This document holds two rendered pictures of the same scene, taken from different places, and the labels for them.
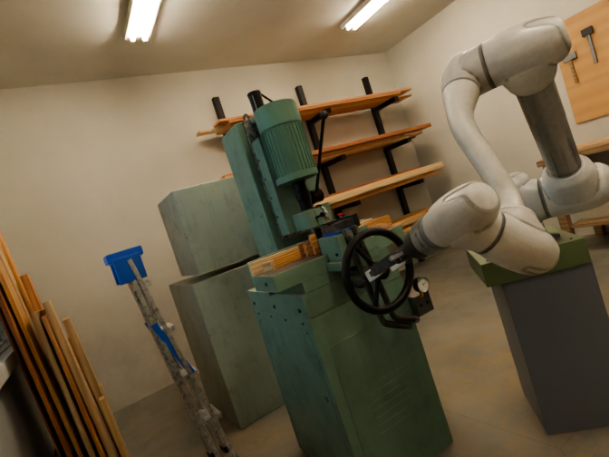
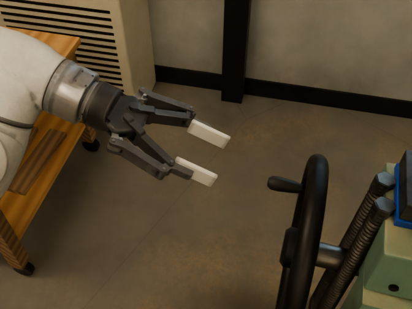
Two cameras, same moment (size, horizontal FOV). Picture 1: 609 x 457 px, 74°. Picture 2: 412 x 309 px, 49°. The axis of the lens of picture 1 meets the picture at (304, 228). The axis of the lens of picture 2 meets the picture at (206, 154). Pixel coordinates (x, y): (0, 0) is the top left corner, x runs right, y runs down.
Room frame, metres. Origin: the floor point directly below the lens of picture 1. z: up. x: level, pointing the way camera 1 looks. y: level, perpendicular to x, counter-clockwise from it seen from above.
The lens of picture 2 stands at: (1.46, -0.53, 1.41)
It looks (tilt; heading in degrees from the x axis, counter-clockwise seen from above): 49 degrees down; 133
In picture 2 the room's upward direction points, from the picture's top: straight up
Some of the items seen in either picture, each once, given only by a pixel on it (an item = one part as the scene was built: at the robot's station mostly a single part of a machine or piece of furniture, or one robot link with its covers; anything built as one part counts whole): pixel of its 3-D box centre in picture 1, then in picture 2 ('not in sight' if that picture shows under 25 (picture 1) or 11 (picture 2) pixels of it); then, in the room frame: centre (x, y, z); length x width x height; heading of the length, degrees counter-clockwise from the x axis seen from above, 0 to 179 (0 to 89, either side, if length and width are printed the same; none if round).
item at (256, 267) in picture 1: (316, 245); not in sight; (1.65, -0.03, 0.92); 0.60 x 0.02 x 0.05; 117
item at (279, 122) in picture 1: (285, 143); not in sight; (1.63, -0.04, 1.35); 0.18 x 0.18 x 0.31
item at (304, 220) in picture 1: (309, 221); not in sight; (1.65, -0.03, 1.03); 0.14 x 0.07 x 0.09; 27
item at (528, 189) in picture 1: (516, 200); not in sight; (1.55, -0.81, 0.86); 0.18 x 0.16 x 0.22; 53
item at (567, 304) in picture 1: (554, 335); not in sight; (1.56, -0.81, 0.30); 0.30 x 0.30 x 0.60; 75
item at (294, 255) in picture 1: (333, 240); not in sight; (1.66, -0.10, 0.92); 0.62 x 0.02 x 0.04; 117
